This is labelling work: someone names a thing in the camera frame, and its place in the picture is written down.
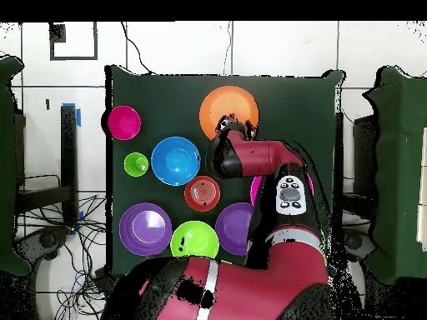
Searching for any large orange plastic bowl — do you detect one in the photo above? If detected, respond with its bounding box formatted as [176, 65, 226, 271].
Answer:
[198, 85, 260, 142]

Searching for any large pink plastic bowl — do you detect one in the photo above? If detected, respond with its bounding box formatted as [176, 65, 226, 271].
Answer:
[249, 172, 315, 205]

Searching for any blue plastic bowl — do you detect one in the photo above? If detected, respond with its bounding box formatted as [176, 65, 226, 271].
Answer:
[150, 136, 201, 187]

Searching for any purple plastic bowl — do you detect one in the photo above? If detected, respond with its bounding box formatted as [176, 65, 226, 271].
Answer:
[214, 202, 256, 257]
[118, 202, 173, 258]

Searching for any small orange-red plastic bowl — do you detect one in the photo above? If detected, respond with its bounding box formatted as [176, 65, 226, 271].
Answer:
[183, 175, 222, 213]

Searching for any dark green tablecloth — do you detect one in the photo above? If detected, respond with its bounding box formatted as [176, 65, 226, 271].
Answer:
[104, 64, 346, 278]

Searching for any black metal stand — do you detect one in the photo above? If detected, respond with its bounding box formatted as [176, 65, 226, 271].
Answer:
[334, 112, 379, 221]

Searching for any green plastic cup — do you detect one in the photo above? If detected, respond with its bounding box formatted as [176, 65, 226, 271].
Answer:
[123, 152, 150, 178]

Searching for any green plastic bowl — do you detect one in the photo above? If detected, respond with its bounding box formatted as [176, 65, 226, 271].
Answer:
[169, 220, 220, 260]

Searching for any small red-pink plastic bowl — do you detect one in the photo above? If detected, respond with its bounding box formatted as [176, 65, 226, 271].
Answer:
[107, 105, 142, 141]

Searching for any green-covered side table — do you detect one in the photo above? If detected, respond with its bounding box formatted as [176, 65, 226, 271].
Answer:
[0, 54, 31, 278]
[363, 64, 427, 284]

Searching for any white panel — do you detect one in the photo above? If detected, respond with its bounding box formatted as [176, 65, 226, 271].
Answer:
[415, 126, 427, 253]

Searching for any black stand with blue tape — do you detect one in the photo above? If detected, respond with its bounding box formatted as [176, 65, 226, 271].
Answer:
[14, 102, 83, 231]

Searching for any black floor cable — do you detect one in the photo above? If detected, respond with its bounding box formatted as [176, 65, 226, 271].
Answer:
[120, 22, 154, 75]

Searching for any black square floor frame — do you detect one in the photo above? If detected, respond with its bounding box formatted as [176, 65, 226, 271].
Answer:
[48, 22, 98, 62]

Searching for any floor cable bundle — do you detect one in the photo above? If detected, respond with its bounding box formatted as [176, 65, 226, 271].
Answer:
[16, 172, 121, 320]

